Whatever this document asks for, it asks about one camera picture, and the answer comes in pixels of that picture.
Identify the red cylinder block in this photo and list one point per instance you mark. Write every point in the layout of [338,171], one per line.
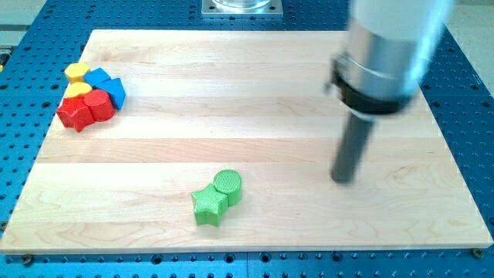
[100,105]

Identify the yellow round block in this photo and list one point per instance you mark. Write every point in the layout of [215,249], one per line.
[78,89]

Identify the red star block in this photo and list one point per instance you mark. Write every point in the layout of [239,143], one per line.
[74,113]

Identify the blue triangle block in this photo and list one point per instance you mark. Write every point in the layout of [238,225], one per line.
[116,91]

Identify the green star block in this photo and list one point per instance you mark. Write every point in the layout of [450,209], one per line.
[209,206]

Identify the yellow hexagon block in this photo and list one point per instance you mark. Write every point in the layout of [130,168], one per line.
[75,72]

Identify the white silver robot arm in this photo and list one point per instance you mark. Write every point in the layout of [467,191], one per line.
[388,49]

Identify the green circle block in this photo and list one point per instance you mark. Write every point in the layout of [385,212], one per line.
[229,182]

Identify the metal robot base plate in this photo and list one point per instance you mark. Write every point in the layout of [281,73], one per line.
[241,8]

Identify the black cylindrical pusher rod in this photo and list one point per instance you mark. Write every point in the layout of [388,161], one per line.
[356,133]

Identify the blue perforated metal table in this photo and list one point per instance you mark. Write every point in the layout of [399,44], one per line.
[459,89]

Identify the blue cube block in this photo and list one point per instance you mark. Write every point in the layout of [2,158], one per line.
[96,76]

